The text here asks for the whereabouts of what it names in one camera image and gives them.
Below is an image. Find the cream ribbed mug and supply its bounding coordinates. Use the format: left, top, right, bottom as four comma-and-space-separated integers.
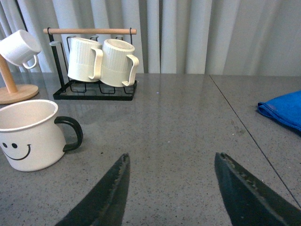
100, 39, 139, 87
68, 37, 103, 82

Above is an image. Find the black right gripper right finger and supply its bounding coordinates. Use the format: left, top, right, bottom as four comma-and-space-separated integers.
214, 153, 301, 226

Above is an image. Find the left cream ribbed mug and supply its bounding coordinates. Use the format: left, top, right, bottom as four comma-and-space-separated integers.
68, 37, 103, 82

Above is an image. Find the black wire mug rack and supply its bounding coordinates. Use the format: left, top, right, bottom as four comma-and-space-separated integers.
43, 27, 137, 101

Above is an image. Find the wooden mug tree stand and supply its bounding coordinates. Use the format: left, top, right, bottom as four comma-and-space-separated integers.
0, 56, 39, 105

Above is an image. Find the small white hanging mug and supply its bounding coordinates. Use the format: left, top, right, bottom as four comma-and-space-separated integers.
0, 30, 42, 69

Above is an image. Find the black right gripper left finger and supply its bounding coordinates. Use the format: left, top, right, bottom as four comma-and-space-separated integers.
57, 153, 130, 226

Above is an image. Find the blue cloth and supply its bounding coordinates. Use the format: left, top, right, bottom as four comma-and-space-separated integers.
257, 90, 301, 136

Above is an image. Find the white smiley face mug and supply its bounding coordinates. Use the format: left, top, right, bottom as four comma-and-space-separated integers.
0, 100, 83, 172

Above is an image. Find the right cream ribbed mug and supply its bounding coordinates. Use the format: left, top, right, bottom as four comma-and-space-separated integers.
100, 39, 139, 87

